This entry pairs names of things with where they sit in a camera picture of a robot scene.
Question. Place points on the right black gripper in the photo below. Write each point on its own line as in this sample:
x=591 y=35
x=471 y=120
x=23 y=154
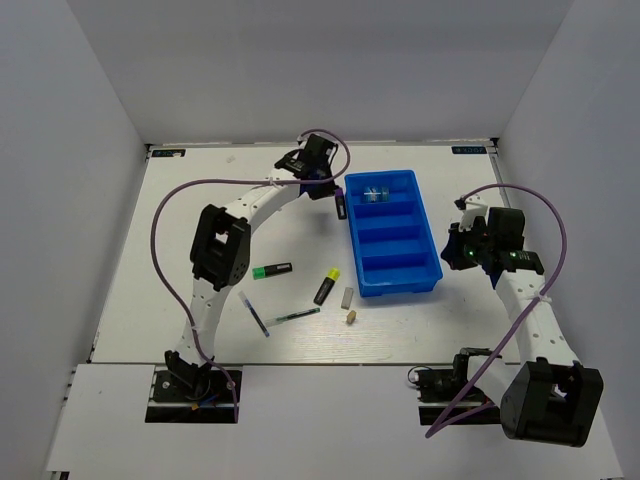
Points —
x=452 y=251

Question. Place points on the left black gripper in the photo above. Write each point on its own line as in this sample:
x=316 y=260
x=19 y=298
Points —
x=326 y=191

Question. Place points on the purple cap highlighter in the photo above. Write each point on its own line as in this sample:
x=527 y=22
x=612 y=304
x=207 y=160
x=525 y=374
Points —
x=340 y=204

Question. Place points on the blue tape box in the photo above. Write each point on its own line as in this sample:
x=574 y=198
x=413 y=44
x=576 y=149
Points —
x=376 y=194

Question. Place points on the yellow cap highlighter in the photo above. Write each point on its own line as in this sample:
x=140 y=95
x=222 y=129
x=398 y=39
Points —
x=326 y=286

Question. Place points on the grey eraser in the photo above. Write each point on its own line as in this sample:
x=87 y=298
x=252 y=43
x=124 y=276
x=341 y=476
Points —
x=347 y=298

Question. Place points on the green cap highlighter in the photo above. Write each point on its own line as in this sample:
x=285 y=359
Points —
x=271 y=270

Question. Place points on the blue pen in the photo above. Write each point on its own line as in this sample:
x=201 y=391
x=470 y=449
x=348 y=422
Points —
x=245 y=301

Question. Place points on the green pen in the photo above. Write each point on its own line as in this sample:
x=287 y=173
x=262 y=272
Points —
x=291 y=316

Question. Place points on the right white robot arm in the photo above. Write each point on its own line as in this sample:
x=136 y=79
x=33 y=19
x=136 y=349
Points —
x=550 y=397

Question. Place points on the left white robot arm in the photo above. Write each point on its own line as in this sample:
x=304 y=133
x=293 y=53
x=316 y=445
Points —
x=220 y=251

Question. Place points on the blue compartment bin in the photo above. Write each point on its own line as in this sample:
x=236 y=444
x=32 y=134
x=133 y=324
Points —
x=392 y=243

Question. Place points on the right corner label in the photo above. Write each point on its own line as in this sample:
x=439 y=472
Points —
x=468 y=150

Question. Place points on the corner label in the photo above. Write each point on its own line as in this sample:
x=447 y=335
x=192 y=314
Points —
x=468 y=150
x=168 y=153

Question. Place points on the left corner label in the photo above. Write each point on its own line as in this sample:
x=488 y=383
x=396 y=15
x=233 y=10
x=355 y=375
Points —
x=168 y=153

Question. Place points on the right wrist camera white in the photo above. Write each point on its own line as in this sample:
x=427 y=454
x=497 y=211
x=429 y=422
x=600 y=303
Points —
x=472 y=206

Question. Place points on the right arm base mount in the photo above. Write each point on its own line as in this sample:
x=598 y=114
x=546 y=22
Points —
x=436 y=388

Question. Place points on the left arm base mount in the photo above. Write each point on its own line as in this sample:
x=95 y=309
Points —
x=171 y=402

